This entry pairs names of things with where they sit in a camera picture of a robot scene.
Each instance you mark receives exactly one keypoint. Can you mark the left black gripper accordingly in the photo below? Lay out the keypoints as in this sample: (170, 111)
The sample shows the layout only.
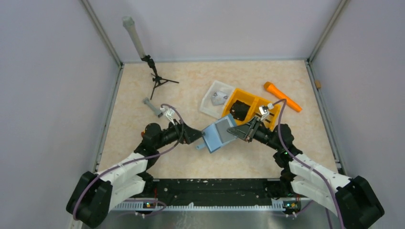
(191, 135)

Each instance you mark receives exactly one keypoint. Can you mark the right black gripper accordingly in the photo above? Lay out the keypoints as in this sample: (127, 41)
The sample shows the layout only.
(246, 131)

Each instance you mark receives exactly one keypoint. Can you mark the blue card holder wallet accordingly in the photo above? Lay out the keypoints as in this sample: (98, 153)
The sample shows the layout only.
(216, 135)

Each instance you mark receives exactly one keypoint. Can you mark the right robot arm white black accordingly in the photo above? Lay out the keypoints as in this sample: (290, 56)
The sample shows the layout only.
(352, 200)

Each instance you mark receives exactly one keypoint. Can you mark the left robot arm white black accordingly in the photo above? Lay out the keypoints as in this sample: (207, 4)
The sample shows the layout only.
(96, 194)

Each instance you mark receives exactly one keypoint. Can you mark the black block in bin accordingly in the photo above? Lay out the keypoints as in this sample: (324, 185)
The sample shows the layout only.
(239, 110)

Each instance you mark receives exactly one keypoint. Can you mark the yellow two-compartment bin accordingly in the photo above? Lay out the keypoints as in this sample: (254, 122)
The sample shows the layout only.
(253, 100)

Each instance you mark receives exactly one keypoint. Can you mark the white plastic tray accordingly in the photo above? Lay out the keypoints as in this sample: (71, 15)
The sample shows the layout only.
(206, 106)

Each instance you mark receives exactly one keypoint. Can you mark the silver foil packet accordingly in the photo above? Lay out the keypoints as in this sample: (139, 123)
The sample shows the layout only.
(219, 98)

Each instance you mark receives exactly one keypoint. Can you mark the grey dumbbell-shaped part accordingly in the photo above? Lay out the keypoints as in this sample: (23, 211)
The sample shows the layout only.
(157, 112)

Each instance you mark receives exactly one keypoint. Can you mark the black mini tripod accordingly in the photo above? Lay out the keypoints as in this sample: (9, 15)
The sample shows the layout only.
(157, 79)

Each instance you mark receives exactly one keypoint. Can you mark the grey tube on tripod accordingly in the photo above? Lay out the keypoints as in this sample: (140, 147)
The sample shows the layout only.
(129, 25)

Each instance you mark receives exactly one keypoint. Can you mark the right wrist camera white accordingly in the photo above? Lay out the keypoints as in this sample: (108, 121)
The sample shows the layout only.
(265, 111)

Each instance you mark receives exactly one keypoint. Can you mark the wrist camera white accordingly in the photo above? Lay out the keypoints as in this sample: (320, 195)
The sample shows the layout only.
(168, 113)
(265, 111)

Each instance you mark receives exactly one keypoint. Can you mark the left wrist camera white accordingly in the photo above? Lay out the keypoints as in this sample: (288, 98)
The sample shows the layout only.
(168, 113)

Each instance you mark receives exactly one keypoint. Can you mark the orange plastic cone handle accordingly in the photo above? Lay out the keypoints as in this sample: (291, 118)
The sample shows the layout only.
(271, 88)

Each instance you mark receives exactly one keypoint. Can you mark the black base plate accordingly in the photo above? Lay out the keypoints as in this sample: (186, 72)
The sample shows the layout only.
(232, 192)

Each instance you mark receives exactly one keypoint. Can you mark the small brown wall knob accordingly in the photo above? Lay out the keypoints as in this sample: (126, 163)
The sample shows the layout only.
(317, 84)

